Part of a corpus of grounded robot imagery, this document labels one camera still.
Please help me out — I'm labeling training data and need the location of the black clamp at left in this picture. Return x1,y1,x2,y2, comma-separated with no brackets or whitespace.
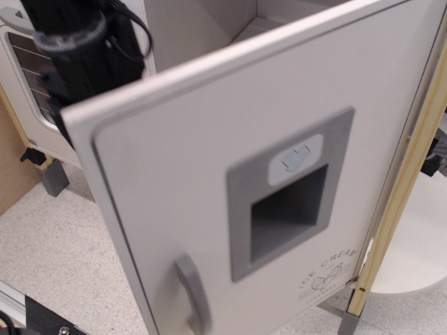
20,147,46,165

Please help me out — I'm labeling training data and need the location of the white fridge cabinet interior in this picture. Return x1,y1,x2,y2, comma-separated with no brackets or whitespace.
144,1,343,73

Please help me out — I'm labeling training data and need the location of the grey left foot cap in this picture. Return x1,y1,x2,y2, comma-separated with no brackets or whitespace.
37,160,70,197

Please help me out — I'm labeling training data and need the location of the grey fridge door handle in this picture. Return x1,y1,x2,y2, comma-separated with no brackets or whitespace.
175,253,212,334

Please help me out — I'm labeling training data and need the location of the black clamp at right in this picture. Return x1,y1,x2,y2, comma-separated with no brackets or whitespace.
420,123,446,177

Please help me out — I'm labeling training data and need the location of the grey oven door handle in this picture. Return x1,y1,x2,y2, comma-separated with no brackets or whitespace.
1,6,34,35

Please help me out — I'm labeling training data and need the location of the white oven door with window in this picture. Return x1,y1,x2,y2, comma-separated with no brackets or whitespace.
1,1,152,165

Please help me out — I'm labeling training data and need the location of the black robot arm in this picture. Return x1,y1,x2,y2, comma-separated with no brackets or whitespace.
22,1,149,141

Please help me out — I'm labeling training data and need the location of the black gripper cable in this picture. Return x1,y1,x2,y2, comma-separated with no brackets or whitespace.
104,0,154,62

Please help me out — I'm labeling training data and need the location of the white fridge door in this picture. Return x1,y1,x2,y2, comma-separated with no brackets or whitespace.
62,1,446,334

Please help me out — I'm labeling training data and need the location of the black clamp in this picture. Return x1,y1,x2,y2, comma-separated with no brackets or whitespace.
20,147,46,165
420,123,446,177

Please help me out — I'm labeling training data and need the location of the grey foot cap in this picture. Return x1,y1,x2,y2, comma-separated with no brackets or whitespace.
337,312,360,335
37,160,70,197

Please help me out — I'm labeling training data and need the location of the light wooden side post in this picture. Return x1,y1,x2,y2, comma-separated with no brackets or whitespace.
346,45,446,318

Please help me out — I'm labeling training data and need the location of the grey ice dispenser panel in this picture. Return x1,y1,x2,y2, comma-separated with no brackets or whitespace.
227,107,355,282

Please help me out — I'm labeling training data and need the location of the aluminium rail at bottom left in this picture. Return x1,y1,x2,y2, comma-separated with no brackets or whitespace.
0,281,27,328

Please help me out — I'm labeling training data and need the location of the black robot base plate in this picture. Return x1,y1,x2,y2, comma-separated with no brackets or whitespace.
1,297,85,334

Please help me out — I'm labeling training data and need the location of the wooden panel at left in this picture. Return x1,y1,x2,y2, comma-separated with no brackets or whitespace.
1,87,39,215

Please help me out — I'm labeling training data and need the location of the grey right foot cap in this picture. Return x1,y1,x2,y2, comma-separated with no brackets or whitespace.
337,312,360,335

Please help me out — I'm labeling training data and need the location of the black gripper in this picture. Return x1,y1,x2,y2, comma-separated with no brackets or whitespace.
34,13,145,145

